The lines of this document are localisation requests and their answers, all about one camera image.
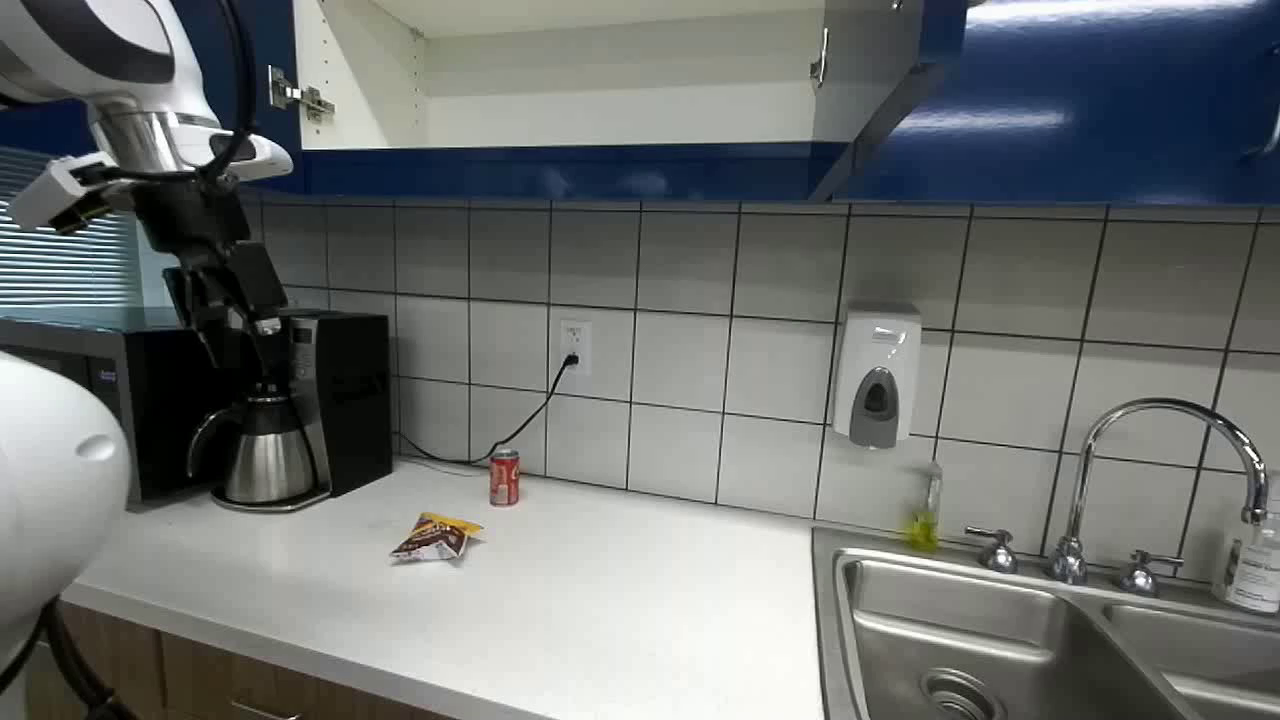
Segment window blinds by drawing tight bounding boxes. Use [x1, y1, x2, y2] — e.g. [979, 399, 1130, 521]
[0, 145, 179, 328]

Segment stainless steel double sink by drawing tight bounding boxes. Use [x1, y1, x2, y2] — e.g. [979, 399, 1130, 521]
[813, 530, 1280, 720]

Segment silver drawer handle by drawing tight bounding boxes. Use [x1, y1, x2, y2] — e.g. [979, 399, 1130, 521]
[220, 696, 304, 720]

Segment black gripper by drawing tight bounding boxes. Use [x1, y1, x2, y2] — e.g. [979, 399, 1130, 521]
[126, 171, 304, 394]

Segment yellow and brown snack packet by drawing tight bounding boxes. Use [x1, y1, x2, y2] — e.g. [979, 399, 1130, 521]
[389, 512, 489, 569]

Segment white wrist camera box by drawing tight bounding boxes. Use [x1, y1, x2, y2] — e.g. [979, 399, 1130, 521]
[6, 154, 115, 236]

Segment blue cabinet door with hinge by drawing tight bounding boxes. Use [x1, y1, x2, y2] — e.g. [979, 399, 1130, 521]
[808, 0, 1280, 208]

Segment black and steel coffee maker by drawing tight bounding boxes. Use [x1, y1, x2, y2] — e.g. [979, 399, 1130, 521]
[183, 309, 395, 518]

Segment chrome sink faucet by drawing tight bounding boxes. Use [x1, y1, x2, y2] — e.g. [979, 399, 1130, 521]
[958, 394, 1271, 601]

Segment black power cable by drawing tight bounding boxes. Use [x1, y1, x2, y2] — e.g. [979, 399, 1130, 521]
[390, 354, 589, 474]

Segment red soda can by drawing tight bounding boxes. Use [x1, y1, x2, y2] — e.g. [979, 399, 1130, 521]
[483, 449, 529, 512]

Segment white wall outlet with plug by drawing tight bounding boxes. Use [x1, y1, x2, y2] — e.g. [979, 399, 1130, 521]
[546, 314, 601, 394]

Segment green dish soap bottle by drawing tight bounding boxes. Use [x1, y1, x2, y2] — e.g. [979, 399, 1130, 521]
[904, 466, 946, 551]

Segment white wall soap dispenser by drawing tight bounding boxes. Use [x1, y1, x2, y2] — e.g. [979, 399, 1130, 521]
[833, 309, 929, 454]

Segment stainless steel coffee carafe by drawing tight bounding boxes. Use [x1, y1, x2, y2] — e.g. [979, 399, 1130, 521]
[183, 384, 322, 512]

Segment black and silver microwave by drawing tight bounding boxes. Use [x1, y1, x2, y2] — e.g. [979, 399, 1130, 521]
[0, 316, 215, 512]

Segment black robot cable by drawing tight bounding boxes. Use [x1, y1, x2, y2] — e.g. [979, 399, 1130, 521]
[197, 0, 265, 187]

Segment blue open cabinet door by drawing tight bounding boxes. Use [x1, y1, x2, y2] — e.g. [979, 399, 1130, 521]
[170, 0, 336, 166]

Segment white hand soap bottle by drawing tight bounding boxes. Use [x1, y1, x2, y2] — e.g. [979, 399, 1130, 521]
[1220, 512, 1280, 615]

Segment wooden base cabinets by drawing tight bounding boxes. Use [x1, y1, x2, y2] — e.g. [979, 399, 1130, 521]
[21, 598, 453, 720]

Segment open white cabinet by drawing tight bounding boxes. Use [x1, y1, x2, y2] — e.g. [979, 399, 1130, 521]
[291, 0, 929, 154]

